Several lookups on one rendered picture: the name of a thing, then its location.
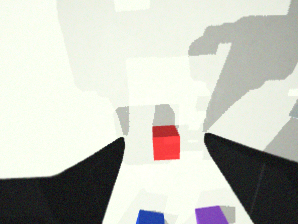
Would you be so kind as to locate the purple cube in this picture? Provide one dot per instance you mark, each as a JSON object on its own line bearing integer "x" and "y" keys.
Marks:
{"x": 210, "y": 215}

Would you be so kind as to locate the red block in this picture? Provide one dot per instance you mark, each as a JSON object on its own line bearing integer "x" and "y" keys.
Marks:
{"x": 166, "y": 142}

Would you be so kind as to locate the blue block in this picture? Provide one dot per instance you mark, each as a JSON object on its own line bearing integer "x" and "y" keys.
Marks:
{"x": 150, "y": 217}

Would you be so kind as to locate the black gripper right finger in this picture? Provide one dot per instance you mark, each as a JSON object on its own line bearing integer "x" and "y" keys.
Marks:
{"x": 265, "y": 184}

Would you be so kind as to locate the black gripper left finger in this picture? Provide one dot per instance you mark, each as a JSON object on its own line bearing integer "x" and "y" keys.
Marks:
{"x": 79, "y": 194}

